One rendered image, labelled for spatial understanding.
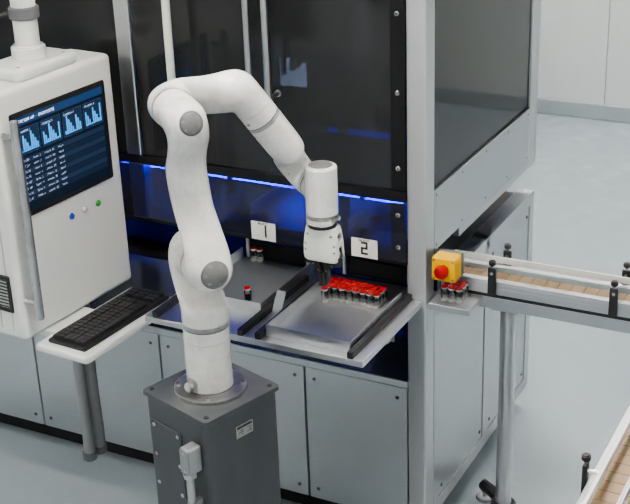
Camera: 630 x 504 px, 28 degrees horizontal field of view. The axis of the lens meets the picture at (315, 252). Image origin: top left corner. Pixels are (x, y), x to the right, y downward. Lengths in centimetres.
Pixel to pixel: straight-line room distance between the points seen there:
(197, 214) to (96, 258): 95
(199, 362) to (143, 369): 114
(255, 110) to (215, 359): 65
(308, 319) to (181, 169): 77
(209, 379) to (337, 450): 94
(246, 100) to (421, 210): 77
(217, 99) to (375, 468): 151
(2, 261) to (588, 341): 266
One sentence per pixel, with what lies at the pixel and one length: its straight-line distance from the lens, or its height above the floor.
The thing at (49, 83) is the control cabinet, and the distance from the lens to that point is 367.
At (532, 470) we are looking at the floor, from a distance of 453.
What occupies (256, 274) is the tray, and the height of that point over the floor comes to 88.
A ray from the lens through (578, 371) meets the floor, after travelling 516.
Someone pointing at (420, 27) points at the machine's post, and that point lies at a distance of 340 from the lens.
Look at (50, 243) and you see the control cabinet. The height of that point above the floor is 106.
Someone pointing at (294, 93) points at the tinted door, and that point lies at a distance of 363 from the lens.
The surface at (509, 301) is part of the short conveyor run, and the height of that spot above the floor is 88.
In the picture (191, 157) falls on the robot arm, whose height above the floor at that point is 152.
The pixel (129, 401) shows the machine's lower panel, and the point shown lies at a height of 29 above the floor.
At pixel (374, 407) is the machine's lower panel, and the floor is 49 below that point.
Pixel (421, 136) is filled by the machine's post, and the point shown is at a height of 139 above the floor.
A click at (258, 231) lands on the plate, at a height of 102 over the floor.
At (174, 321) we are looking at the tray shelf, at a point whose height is 88.
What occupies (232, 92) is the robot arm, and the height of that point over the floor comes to 165.
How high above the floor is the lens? 248
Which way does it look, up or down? 23 degrees down
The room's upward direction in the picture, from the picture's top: 2 degrees counter-clockwise
